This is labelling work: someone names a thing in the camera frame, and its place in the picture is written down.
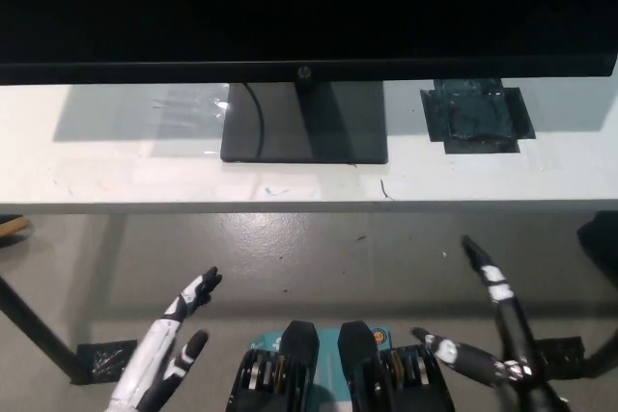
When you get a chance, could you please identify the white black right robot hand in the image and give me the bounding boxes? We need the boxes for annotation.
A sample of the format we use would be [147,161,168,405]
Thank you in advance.
[409,234,574,412]

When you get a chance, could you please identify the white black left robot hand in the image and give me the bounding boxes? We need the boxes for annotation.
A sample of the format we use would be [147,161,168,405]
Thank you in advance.
[109,265,224,412]

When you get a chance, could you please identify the black HP monitor screen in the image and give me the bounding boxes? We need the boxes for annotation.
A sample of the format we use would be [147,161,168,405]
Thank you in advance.
[0,0,618,87]

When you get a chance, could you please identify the black teal robot body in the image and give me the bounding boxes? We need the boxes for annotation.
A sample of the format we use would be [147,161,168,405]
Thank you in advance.
[225,318,458,412]

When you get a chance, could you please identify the black monitor stand base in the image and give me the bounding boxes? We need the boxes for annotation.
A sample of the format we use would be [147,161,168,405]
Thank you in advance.
[219,79,390,166]

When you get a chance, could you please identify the black floor tape patch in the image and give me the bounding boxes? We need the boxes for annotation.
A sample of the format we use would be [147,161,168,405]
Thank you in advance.
[529,334,588,371]
[70,339,139,387]

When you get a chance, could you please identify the black metal table leg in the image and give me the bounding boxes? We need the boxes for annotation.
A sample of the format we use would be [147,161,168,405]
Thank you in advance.
[0,274,94,387]
[577,314,618,379]

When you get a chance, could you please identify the bulky black object on floor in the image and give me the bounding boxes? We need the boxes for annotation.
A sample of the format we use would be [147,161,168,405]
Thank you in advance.
[576,208,618,288]

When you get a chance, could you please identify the brown wooden object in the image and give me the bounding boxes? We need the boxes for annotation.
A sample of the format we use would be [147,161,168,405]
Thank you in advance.
[0,214,31,241]

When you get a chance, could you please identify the black tape patch on tabletop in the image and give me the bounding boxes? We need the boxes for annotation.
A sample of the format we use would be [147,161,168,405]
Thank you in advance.
[419,77,537,157]

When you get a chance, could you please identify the clear plastic tape sheet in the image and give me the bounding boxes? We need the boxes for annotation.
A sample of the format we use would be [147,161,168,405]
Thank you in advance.
[151,83,231,120]

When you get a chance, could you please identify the black monitor cable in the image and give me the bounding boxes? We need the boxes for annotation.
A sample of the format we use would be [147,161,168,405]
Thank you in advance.
[241,82,267,160]

